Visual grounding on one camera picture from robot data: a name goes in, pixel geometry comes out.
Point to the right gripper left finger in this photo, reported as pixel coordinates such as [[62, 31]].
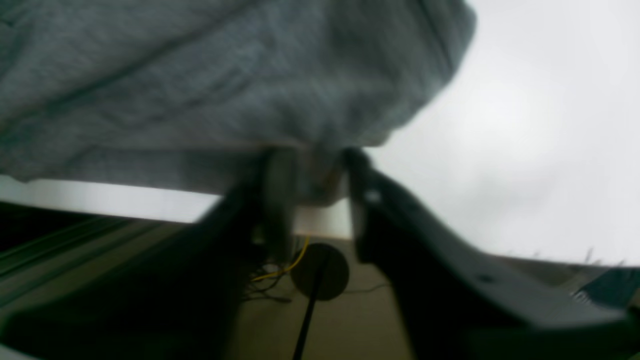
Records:
[[176, 300]]

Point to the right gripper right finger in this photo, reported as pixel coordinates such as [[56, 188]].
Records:
[[458, 303]]

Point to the grey T-shirt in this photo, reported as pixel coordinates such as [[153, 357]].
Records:
[[190, 95]]

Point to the round black floor base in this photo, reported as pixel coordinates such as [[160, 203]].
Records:
[[323, 273]]

